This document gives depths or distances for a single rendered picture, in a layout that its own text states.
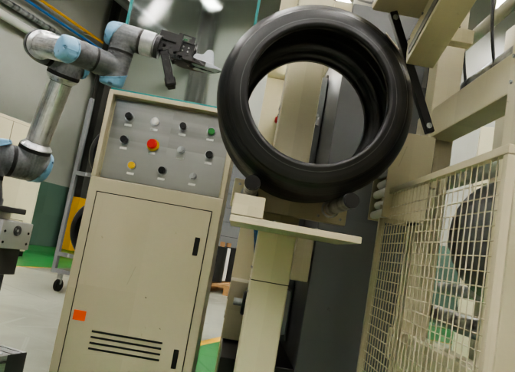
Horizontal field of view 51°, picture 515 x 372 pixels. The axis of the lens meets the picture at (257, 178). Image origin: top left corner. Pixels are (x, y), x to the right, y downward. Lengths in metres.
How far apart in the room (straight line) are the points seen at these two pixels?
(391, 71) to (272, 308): 0.86
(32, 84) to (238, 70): 10.90
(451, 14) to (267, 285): 1.04
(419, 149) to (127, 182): 1.15
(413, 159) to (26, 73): 10.83
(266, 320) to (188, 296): 0.46
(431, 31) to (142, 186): 1.23
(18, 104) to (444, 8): 10.85
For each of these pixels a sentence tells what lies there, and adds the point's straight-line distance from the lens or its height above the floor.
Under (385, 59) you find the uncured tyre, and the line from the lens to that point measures 1.63.
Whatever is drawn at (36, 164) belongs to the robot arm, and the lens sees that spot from 2.12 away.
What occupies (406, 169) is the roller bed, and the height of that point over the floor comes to 1.07.
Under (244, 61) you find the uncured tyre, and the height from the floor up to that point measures 1.23.
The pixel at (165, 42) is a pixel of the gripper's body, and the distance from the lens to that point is 1.72.
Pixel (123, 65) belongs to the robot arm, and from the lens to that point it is 1.71.
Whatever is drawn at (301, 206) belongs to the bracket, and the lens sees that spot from 1.86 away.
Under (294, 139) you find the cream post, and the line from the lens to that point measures 1.91.
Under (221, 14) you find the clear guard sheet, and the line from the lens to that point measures 2.45.
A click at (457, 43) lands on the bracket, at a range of 1.95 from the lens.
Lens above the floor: 0.72
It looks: 7 degrees up
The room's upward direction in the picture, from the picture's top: 10 degrees clockwise
